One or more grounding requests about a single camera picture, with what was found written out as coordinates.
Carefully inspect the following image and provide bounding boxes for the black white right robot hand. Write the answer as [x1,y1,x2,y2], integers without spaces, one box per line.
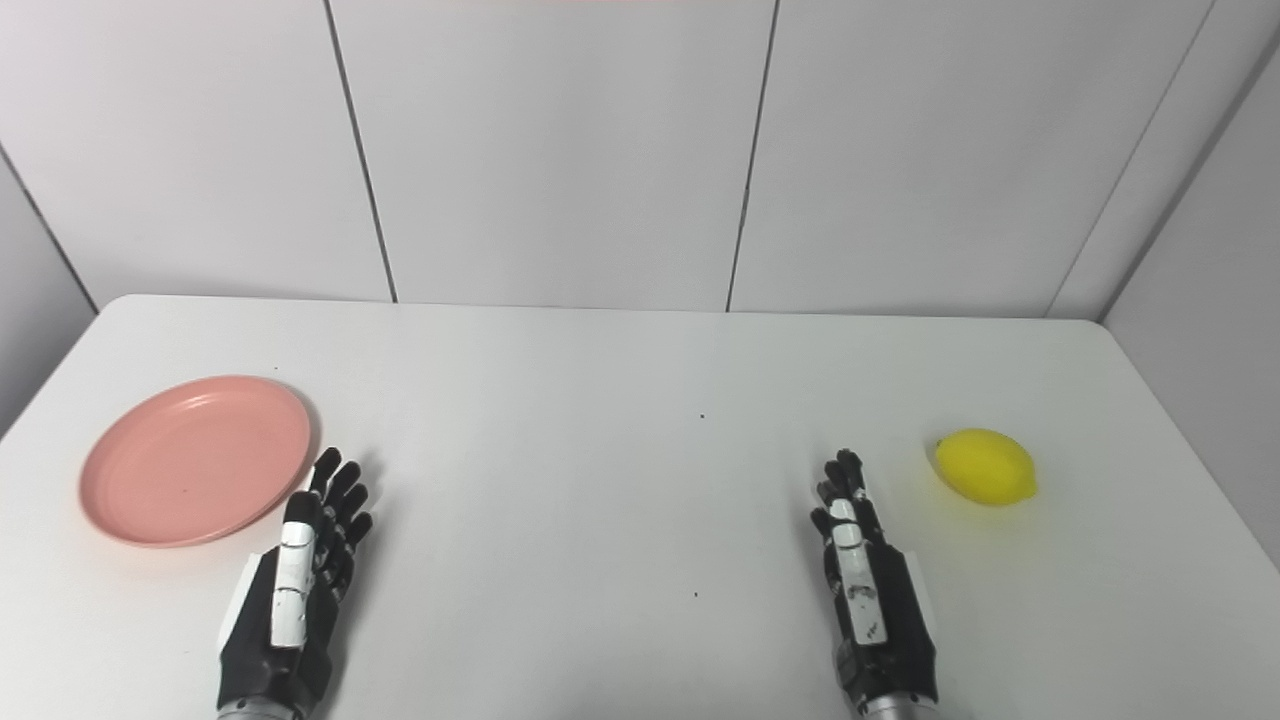
[810,449,940,713]

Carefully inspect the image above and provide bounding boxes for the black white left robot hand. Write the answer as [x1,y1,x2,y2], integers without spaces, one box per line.
[218,447,375,714]

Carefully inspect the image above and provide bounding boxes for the pink round plate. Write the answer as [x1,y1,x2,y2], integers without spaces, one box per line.
[79,375,313,549]

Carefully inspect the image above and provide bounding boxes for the yellow lemon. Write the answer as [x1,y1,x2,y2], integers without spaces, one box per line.
[934,428,1038,507]

